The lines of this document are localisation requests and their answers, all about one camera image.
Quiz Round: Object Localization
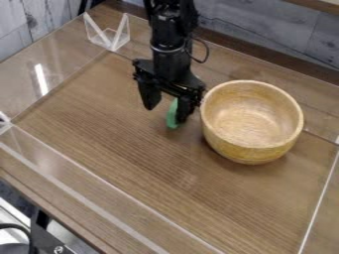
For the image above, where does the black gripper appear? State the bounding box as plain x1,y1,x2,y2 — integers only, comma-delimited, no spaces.
132,46,206,124

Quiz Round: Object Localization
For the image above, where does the green rectangular stick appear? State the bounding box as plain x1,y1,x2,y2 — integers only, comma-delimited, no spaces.
166,99,179,129

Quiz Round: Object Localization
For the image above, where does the light wooden bowl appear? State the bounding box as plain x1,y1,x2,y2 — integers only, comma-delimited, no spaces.
201,80,305,165

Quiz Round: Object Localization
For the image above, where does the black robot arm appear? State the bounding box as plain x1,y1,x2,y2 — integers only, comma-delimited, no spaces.
132,0,210,125

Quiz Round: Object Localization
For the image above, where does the black metal table leg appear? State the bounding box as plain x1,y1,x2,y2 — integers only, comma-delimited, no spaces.
31,209,76,254

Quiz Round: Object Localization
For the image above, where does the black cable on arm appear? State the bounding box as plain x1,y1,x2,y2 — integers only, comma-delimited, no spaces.
187,35,211,64

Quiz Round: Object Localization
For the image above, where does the clear acrylic corner bracket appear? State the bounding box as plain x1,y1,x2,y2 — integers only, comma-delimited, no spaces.
84,13,130,52

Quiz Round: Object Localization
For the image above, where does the clear acrylic barrier frame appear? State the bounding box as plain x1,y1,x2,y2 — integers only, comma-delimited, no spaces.
0,18,339,254

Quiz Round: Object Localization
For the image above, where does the black cable near floor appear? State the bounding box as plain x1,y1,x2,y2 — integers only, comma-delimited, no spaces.
0,221,42,254

